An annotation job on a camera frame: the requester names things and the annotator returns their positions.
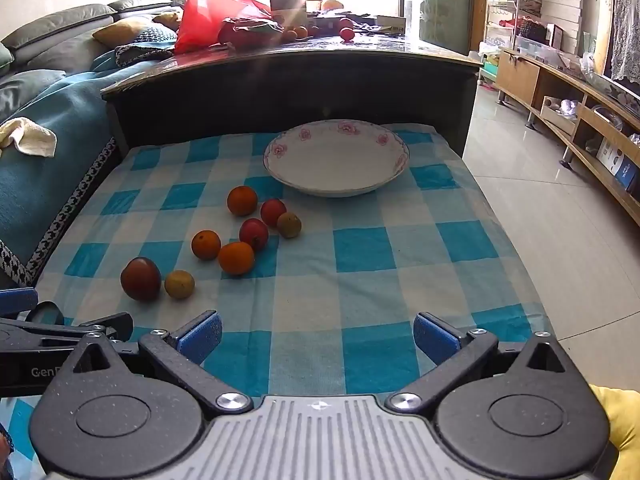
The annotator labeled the dark patterned cushion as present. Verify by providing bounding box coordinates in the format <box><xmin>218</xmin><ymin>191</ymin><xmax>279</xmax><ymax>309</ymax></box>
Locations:
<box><xmin>114</xmin><ymin>27</ymin><xmax>179</xmax><ymax>67</ymax></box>

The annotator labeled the yellow-green plum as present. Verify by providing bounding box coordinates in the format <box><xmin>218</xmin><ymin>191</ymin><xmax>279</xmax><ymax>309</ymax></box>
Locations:
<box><xmin>164</xmin><ymin>270</ymin><xmax>196</xmax><ymax>300</ymax></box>
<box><xmin>277</xmin><ymin>212</ymin><xmax>302</xmax><ymax>240</ymax></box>

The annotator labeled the white lace cloth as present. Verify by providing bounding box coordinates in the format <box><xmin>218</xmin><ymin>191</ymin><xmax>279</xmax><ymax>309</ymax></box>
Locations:
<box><xmin>609</xmin><ymin>0</ymin><xmax>640</xmax><ymax>82</ymax></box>

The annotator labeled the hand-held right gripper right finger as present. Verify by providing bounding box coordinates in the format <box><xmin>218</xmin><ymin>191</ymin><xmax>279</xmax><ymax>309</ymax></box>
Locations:
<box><xmin>385</xmin><ymin>311</ymin><xmax>568</xmax><ymax>413</ymax></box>

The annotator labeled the large dark red tomato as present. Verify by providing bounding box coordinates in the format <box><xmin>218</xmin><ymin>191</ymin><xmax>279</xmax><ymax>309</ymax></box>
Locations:
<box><xmin>120</xmin><ymin>256</ymin><xmax>163</xmax><ymax>303</ymax></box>

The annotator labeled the yellow cloth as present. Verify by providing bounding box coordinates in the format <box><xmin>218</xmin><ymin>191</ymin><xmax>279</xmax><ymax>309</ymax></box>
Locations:
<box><xmin>588</xmin><ymin>384</ymin><xmax>640</xmax><ymax>457</ymax></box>

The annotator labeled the yellow cushion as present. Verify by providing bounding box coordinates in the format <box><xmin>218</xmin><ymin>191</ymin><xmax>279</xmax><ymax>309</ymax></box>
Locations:
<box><xmin>92</xmin><ymin>12</ymin><xmax>184</xmax><ymax>49</ymax></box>

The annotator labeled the dark coffee table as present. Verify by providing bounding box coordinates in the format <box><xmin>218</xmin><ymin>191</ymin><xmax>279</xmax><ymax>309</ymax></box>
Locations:
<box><xmin>100</xmin><ymin>30</ymin><xmax>484</xmax><ymax>157</ymax></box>

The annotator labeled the white floral plate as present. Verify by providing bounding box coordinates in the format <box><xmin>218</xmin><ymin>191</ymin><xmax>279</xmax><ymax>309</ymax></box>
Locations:
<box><xmin>263</xmin><ymin>119</ymin><xmax>410</xmax><ymax>198</ymax></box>

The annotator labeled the wooden media cabinet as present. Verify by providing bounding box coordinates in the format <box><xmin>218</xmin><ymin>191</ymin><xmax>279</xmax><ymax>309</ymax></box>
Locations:
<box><xmin>495</xmin><ymin>46</ymin><xmax>640</xmax><ymax>223</ymax></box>

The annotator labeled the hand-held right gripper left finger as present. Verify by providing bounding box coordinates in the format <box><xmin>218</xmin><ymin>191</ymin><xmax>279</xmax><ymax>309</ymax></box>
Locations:
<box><xmin>70</xmin><ymin>310</ymin><xmax>253</xmax><ymax>413</ymax></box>

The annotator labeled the blue white checked tablecloth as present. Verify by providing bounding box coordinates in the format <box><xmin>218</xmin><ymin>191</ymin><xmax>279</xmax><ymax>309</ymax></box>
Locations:
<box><xmin>34</xmin><ymin>122</ymin><xmax>557</xmax><ymax>401</ymax></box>

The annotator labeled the teal sofa blanket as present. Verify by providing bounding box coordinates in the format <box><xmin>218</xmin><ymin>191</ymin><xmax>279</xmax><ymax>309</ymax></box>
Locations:
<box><xmin>0</xmin><ymin>50</ymin><xmax>132</xmax><ymax>288</ymax></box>

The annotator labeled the dark cardboard box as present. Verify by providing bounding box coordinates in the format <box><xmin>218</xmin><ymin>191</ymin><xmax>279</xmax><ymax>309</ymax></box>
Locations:
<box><xmin>269</xmin><ymin>0</ymin><xmax>306</xmax><ymax>26</ymax></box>

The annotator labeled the cream towel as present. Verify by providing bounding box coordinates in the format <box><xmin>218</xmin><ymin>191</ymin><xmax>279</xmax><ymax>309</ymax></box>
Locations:
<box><xmin>0</xmin><ymin>117</ymin><xmax>59</xmax><ymax>158</ymax></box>

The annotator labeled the grey sofa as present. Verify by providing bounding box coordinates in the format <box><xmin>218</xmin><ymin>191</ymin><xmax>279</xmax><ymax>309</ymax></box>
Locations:
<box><xmin>0</xmin><ymin>0</ymin><xmax>187</xmax><ymax>121</ymax></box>

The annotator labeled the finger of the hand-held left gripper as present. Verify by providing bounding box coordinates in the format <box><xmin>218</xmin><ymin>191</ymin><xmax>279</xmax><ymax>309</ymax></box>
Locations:
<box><xmin>0</xmin><ymin>311</ymin><xmax>134</xmax><ymax>349</ymax></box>
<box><xmin>0</xmin><ymin>287</ymin><xmax>66</xmax><ymax>327</ymax></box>

